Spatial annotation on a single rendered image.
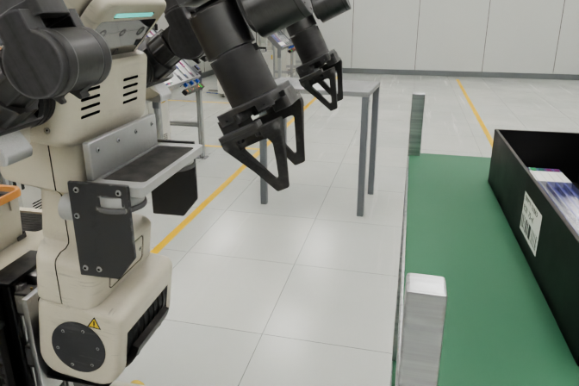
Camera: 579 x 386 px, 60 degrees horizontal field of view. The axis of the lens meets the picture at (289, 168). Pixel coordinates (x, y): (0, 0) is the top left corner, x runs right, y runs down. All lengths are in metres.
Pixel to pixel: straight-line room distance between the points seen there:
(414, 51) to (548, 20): 2.29
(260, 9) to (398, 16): 9.38
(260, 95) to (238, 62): 0.04
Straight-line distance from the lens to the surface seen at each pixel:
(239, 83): 0.54
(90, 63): 0.66
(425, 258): 0.76
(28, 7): 0.65
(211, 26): 0.55
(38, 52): 0.63
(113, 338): 0.96
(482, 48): 9.99
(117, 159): 0.88
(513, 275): 0.76
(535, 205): 0.77
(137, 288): 0.99
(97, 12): 0.78
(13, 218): 1.22
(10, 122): 0.72
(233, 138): 0.51
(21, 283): 1.11
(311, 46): 0.96
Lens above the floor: 1.30
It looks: 18 degrees down
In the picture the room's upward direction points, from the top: straight up
